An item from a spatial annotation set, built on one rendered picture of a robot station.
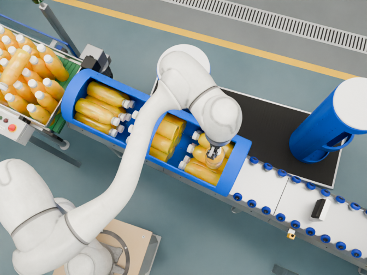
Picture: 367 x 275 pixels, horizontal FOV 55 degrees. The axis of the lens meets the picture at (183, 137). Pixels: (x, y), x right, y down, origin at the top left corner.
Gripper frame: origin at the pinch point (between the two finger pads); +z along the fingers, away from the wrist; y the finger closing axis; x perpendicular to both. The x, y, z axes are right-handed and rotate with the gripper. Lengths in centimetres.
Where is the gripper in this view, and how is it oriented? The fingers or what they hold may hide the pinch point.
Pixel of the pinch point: (215, 147)
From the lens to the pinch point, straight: 126.5
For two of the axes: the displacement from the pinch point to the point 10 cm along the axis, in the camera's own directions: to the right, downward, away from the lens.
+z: 0.4, 2.6, 9.7
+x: -9.0, -4.1, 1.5
